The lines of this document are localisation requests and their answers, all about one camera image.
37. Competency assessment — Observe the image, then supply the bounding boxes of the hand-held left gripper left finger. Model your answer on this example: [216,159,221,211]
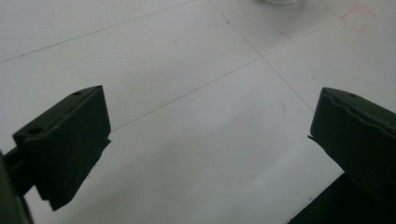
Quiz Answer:
[3,85,112,212]

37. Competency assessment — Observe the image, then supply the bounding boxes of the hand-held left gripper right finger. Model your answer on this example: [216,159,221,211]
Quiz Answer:
[307,87,396,203]

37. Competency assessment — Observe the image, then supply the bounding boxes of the clear glass jar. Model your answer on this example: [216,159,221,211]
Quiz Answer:
[257,0,305,7]

